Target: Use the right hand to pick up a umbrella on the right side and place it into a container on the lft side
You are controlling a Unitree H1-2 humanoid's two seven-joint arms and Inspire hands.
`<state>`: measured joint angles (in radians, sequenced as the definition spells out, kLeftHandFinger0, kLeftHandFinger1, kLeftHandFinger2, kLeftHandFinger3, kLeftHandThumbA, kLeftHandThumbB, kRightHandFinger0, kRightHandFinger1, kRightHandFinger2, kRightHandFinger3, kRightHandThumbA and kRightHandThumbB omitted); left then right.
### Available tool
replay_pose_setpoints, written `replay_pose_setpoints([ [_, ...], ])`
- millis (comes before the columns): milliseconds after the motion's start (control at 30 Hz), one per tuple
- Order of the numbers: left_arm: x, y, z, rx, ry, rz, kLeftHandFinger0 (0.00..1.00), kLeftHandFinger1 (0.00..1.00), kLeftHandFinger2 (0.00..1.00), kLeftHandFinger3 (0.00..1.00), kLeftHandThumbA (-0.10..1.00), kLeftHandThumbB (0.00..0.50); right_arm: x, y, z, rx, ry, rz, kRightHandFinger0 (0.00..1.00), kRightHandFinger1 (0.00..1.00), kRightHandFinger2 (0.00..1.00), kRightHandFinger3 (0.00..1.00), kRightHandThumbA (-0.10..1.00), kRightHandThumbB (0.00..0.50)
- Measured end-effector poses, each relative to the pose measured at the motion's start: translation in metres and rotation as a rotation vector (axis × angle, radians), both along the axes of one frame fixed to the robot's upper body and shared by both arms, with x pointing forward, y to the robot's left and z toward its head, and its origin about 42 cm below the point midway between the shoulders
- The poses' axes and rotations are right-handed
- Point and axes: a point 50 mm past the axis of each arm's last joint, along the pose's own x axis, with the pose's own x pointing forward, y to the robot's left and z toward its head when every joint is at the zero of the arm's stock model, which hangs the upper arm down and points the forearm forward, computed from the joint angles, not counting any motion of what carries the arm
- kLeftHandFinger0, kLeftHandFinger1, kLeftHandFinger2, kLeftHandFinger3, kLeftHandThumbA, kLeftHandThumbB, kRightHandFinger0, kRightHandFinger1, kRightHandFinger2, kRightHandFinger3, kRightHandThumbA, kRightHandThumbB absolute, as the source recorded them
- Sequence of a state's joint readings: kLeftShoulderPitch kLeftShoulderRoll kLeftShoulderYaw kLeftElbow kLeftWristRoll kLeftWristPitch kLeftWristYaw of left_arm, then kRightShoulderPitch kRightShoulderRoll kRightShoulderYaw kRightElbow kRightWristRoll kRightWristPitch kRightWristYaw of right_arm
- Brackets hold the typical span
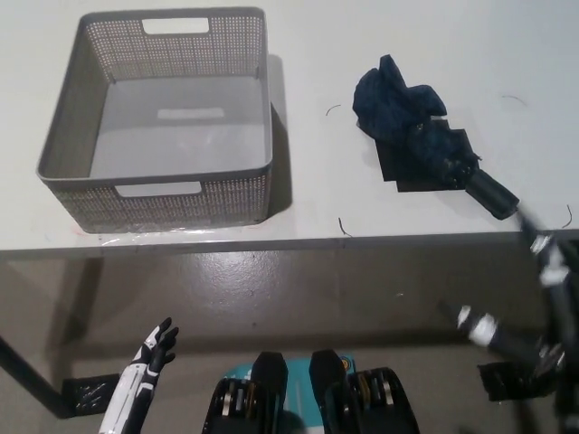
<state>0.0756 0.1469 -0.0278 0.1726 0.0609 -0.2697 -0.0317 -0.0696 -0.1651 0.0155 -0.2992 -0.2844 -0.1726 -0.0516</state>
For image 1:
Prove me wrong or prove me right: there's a robot right hand white black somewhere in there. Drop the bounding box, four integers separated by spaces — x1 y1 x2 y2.
441 201 579 394

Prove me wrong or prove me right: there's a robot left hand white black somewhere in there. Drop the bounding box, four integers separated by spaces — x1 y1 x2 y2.
98 316 180 434

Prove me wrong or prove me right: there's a dark blue umbrella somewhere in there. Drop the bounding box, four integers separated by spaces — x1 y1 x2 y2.
352 53 520 222

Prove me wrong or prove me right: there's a robot left black body block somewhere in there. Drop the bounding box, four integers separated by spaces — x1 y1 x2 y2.
202 350 290 434

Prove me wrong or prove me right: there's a black metal table leg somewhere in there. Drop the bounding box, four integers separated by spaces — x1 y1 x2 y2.
0 332 77 420

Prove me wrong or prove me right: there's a clear tape strip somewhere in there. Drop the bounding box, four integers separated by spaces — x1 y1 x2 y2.
100 225 219 248

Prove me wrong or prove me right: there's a grey perforated plastic basket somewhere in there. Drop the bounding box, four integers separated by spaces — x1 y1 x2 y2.
35 5 276 234

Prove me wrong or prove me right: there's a black tape patch on table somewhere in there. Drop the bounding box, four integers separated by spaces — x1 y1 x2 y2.
356 115 477 193

